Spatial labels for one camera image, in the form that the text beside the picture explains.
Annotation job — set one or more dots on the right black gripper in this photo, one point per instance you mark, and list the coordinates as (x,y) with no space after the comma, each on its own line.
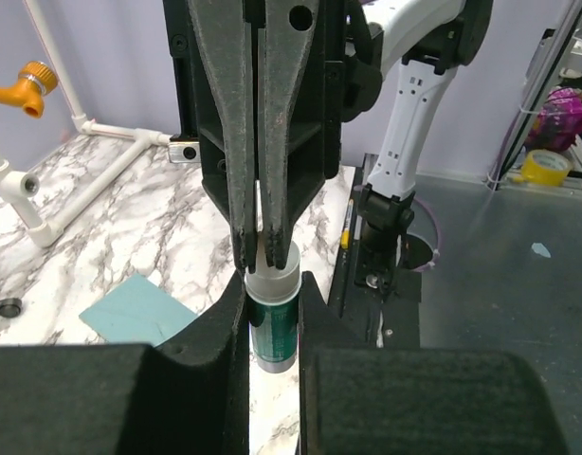
(263,88)

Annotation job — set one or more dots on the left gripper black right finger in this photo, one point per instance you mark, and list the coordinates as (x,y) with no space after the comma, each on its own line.
(359,399)

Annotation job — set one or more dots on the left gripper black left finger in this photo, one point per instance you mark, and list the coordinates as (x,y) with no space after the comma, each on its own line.
(187,396)

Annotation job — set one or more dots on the teal paper envelope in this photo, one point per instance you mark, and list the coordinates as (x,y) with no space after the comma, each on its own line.
(137,311)

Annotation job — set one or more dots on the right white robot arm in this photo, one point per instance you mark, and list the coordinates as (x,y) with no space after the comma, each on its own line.
(427,42)

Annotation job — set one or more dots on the yellow marker pen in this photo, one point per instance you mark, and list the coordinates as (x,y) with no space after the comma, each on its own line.
(346,231)

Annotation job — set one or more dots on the orange tap valve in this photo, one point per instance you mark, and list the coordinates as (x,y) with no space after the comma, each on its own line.
(34,82)

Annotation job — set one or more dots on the yellow tape roll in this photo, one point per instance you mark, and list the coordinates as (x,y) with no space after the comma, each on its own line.
(546,168)

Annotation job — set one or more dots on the pink patterned bag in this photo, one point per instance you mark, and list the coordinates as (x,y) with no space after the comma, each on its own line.
(559,122)

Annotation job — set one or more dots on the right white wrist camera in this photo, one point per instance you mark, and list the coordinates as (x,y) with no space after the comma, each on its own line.
(184,150)

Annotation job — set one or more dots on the dark metal crank handle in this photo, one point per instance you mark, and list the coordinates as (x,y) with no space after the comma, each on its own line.
(10,308)

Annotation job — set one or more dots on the white PVC pipe frame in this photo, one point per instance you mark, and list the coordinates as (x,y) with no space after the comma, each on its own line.
(84,167)

